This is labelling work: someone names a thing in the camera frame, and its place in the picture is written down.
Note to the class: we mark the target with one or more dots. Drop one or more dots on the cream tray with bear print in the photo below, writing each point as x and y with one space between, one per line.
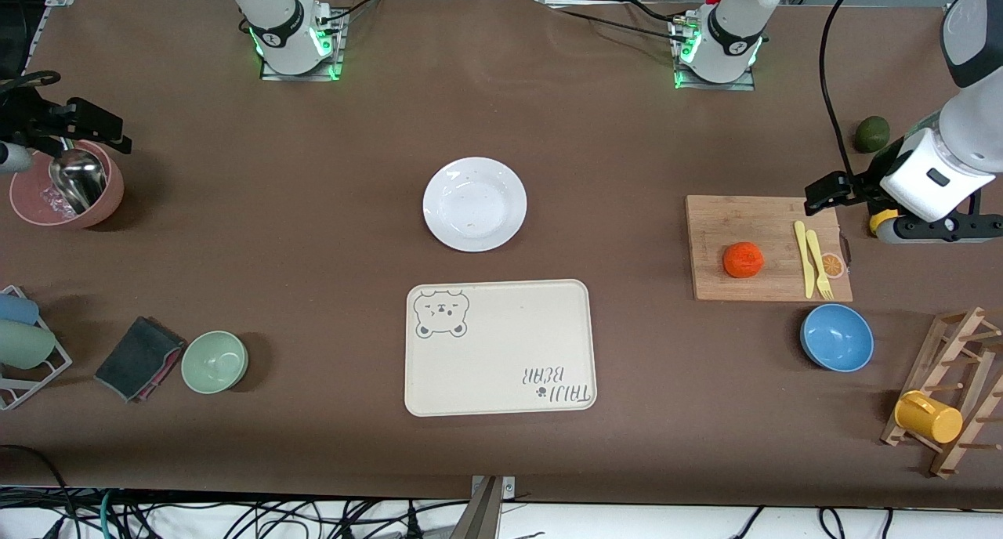
501 351

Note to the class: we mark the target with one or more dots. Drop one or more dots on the folded grey cloth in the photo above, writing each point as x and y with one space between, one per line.
137 359

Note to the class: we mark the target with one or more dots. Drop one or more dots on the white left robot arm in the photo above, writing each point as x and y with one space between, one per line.
733 30

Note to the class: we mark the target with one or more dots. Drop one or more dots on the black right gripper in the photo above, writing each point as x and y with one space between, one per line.
31 117

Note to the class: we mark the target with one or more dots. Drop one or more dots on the metal scoop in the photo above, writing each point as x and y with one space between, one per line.
78 180

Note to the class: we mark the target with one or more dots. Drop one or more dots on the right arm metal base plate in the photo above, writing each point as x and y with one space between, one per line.
333 69

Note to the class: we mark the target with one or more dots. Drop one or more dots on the pale green bowl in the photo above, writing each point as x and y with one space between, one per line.
215 362

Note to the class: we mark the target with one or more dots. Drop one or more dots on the blue cup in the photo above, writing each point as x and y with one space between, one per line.
17 309

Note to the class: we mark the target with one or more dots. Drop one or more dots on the wooden mug rack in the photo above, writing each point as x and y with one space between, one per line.
972 398

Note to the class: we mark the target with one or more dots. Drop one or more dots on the orange slice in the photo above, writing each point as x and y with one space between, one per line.
833 265

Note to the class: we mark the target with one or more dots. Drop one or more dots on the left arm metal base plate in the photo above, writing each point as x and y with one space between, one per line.
744 86

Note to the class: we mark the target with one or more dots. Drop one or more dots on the pale green cup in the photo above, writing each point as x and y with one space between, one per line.
23 345

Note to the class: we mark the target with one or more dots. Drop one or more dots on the metal table edge bracket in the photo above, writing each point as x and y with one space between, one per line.
487 508

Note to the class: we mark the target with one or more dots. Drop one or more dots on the pink bowl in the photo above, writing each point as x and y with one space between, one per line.
31 202

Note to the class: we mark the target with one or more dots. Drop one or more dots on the dark green avocado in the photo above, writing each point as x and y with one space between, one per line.
871 135

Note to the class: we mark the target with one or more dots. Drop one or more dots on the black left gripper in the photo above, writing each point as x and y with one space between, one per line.
860 186

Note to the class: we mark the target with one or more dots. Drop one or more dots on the wooden cutting board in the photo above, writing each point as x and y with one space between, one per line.
729 226

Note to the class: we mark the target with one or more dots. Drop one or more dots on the yellow plastic fork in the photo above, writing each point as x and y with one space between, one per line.
820 265

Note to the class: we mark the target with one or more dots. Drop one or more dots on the yellow mug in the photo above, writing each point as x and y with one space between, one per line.
928 418

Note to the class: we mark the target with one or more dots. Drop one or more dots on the blue bowl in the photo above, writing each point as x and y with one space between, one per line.
837 338

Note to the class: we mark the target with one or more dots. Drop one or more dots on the white round plate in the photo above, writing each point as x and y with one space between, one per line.
475 204

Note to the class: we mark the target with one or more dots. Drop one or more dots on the brown table cover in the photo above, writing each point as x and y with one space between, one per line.
627 445

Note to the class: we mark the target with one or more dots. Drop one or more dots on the orange fruit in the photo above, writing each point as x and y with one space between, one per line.
743 260

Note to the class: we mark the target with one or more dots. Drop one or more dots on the yellow plastic knife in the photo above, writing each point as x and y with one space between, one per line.
805 265

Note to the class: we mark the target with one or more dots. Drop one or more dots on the yellow lemon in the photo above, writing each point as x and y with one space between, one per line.
882 223

